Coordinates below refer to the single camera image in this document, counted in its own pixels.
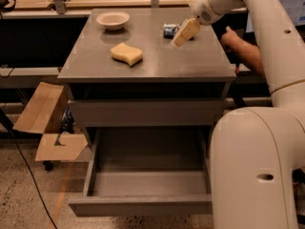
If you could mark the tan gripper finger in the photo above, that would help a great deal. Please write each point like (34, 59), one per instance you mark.
(190, 28)
(178, 40)

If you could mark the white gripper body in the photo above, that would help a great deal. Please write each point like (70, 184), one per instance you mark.
(202, 9)

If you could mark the person's bare forearm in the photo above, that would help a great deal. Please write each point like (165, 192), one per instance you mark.
(249, 55)

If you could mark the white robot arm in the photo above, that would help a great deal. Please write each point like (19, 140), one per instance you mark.
(255, 150)

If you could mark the grey drawer cabinet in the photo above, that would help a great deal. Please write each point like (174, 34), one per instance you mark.
(170, 86)

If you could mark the open grey middle drawer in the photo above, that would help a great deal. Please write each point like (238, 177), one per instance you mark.
(146, 171)

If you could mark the person's bare hand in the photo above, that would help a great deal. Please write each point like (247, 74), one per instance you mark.
(230, 40)

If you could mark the yellow wavy sponge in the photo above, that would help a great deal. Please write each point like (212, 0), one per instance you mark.
(127, 54)

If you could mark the white paper bowl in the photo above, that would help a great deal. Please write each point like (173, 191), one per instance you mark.
(112, 20)

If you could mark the open cardboard box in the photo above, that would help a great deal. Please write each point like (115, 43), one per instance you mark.
(43, 115)

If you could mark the black headphones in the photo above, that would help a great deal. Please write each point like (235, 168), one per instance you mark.
(7, 5)

